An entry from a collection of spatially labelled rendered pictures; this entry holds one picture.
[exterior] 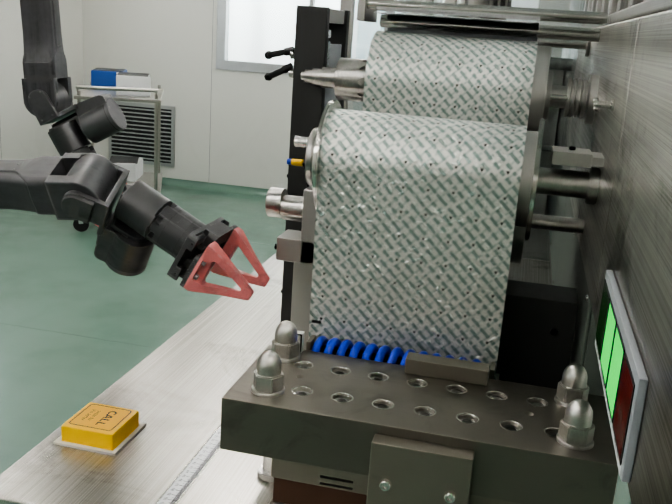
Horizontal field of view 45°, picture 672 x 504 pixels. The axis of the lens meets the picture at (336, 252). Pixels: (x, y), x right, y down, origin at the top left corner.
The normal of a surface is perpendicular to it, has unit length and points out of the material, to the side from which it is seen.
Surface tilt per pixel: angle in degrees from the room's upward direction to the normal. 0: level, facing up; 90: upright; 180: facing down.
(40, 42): 85
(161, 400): 0
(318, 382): 0
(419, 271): 90
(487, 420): 0
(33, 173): 25
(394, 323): 90
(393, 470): 90
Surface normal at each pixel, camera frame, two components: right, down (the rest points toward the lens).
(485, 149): -0.15, -0.35
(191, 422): 0.07, -0.96
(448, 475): -0.23, 0.24
